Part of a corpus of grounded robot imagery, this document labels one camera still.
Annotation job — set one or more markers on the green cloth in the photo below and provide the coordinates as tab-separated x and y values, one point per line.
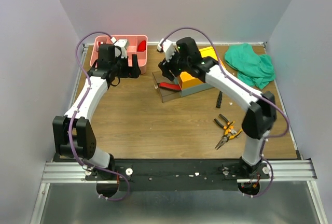
253	69

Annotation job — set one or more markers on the black ribbed tool handle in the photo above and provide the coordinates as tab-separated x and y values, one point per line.
219	100

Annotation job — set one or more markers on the pink compartment tray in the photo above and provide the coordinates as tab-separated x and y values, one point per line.
134	40

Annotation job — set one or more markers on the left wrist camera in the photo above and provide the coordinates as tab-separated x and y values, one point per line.
121	47

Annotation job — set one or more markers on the clear acrylic drawer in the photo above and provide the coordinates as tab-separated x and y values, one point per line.
165	95

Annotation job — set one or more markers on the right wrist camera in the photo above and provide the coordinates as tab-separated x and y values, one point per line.
166	46

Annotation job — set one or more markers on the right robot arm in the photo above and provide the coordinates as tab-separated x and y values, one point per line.
259	108

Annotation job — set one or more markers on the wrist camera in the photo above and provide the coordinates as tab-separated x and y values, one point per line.
166	46
121	47

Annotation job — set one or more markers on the red object back compartment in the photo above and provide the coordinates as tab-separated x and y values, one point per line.
142	46

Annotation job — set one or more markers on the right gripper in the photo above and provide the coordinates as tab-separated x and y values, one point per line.
167	69

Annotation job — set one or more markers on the yellow black cutters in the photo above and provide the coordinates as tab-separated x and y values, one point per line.
228	135

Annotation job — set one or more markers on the red black utility knife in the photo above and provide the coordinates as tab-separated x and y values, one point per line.
169	86

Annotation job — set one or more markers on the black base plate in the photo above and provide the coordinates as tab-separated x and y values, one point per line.
178	174

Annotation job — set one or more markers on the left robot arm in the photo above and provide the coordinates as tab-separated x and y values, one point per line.
73	133

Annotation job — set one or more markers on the black orange pliers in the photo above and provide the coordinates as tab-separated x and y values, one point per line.
227	125

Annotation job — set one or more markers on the aluminium rail frame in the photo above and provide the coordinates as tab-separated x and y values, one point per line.
290	195

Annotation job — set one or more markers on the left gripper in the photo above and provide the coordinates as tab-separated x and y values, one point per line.
130	71

